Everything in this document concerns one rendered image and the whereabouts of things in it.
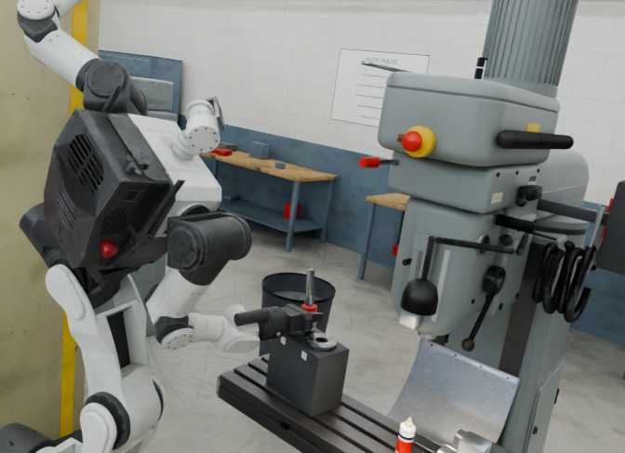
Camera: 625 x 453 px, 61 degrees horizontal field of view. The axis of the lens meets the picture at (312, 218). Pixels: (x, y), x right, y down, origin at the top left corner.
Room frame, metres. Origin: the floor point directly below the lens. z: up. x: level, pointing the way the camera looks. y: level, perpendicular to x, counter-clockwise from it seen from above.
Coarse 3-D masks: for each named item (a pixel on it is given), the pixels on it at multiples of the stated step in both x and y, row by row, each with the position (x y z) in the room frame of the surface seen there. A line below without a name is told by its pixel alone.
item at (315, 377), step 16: (288, 336) 1.44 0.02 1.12; (304, 336) 1.45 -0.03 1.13; (320, 336) 1.44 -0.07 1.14; (272, 352) 1.49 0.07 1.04; (288, 352) 1.43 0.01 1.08; (304, 352) 1.38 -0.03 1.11; (320, 352) 1.37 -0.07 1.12; (336, 352) 1.38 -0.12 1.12; (272, 368) 1.48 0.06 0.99; (288, 368) 1.42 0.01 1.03; (304, 368) 1.37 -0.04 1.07; (320, 368) 1.34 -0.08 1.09; (336, 368) 1.39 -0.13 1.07; (272, 384) 1.48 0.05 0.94; (288, 384) 1.42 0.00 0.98; (304, 384) 1.37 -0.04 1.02; (320, 384) 1.35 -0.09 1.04; (336, 384) 1.39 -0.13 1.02; (304, 400) 1.36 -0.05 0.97; (320, 400) 1.36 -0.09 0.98; (336, 400) 1.40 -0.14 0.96
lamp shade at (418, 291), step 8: (416, 280) 1.01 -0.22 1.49; (408, 288) 1.00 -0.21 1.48; (416, 288) 0.99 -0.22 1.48; (424, 288) 0.99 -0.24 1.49; (432, 288) 0.99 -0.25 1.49; (408, 296) 0.99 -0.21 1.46; (416, 296) 0.98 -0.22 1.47; (424, 296) 0.98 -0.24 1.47; (432, 296) 0.98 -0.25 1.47; (400, 304) 1.01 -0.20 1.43; (408, 304) 0.99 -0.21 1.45; (416, 304) 0.98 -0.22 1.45; (424, 304) 0.97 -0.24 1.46; (432, 304) 0.98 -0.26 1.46; (408, 312) 0.98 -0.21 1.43; (416, 312) 0.98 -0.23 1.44; (424, 312) 0.98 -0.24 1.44; (432, 312) 0.98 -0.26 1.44
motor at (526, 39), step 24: (504, 0) 1.39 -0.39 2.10; (528, 0) 1.35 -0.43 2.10; (552, 0) 1.34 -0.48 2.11; (576, 0) 1.37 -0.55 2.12; (504, 24) 1.38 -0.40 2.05; (528, 24) 1.35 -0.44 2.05; (552, 24) 1.34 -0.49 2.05; (504, 48) 1.37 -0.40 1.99; (528, 48) 1.34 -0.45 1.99; (552, 48) 1.34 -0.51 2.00; (504, 72) 1.36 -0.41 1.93; (528, 72) 1.34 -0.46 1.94; (552, 72) 1.35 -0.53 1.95; (552, 96) 1.36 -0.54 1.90
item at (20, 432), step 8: (8, 424) 1.37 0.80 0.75; (16, 424) 1.38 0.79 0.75; (0, 432) 1.34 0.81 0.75; (8, 432) 1.33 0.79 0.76; (16, 432) 1.34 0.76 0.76; (24, 432) 1.34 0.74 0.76; (32, 432) 1.35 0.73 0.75; (0, 440) 1.31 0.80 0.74; (8, 440) 1.31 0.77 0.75; (16, 440) 1.31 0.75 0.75; (24, 440) 1.31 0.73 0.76; (32, 440) 1.31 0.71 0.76; (40, 440) 1.32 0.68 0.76; (48, 440) 1.33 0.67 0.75; (0, 448) 1.29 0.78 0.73; (8, 448) 1.29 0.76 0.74; (16, 448) 1.28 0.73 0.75; (24, 448) 1.28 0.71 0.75; (32, 448) 1.29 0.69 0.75; (40, 448) 1.31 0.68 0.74
